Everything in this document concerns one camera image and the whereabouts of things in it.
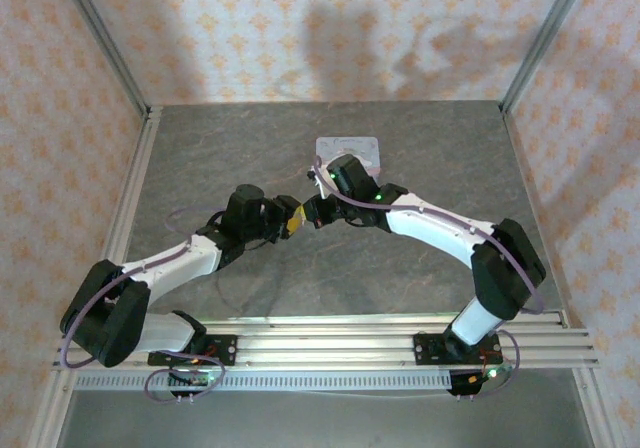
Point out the yellow padlock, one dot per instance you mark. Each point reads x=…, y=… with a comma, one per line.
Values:
x=296, y=222

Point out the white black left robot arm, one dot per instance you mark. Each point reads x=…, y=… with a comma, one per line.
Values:
x=170, y=263

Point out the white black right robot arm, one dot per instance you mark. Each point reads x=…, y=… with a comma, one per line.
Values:
x=440, y=228

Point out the cartoon bunny print card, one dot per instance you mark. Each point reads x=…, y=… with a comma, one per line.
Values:
x=350, y=147

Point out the aluminium table side rail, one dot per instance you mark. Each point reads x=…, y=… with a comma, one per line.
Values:
x=540, y=208
x=132, y=203

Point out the aluminium base rail beam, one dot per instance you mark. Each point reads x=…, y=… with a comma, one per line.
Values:
x=325, y=340

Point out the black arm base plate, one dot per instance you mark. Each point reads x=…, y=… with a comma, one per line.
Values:
x=430, y=348
x=220, y=350

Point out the aluminium frame post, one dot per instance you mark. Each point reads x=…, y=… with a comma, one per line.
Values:
x=545, y=38
x=107, y=48

